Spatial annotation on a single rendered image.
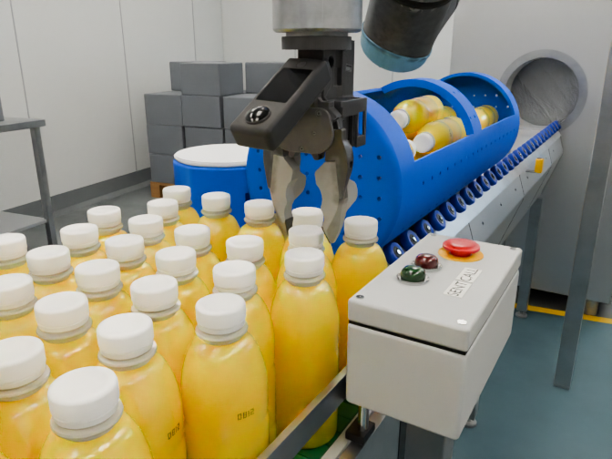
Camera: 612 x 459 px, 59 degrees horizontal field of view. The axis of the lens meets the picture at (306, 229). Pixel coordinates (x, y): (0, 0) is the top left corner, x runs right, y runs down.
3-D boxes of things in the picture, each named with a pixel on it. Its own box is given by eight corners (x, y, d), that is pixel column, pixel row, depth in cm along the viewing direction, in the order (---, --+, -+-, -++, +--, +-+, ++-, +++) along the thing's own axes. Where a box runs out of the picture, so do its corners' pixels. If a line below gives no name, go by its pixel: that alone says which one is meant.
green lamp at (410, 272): (428, 278, 48) (429, 265, 48) (420, 286, 46) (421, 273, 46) (405, 272, 49) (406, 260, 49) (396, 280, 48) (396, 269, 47)
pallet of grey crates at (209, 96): (304, 189, 526) (304, 61, 488) (267, 211, 456) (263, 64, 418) (199, 178, 570) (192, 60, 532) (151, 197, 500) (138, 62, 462)
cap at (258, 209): (276, 220, 69) (276, 207, 68) (246, 222, 68) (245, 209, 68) (272, 212, 73) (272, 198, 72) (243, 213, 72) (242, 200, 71)
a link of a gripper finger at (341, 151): (361, 196, 56) (346, 110, 54) (354, 198, 55) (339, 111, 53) (321, 199, 58) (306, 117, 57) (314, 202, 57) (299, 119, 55)
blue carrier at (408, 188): (516, 174, 153) (524, 69, 145) (400, 281, 82) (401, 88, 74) (420, 168, 168) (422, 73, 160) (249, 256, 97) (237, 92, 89)
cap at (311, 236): (300, 238, 63) (300, 223, 62) (330, 244, 61) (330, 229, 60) (281, 248, 59) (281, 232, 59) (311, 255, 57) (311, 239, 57)
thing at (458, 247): (483, 251, 54) (484, 240, 54) (474, 262, 52) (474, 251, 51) (448, 245, 56) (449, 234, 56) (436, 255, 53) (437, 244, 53)
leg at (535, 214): (527, 314, 278) (545, 196, 258) (525, 319, 273) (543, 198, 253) (515, 311, 281) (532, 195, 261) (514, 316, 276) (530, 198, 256)
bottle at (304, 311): (290, 459, 54) (288, 290, 49) (261, 419, 60) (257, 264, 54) (349, 436, 58) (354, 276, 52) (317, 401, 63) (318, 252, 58)
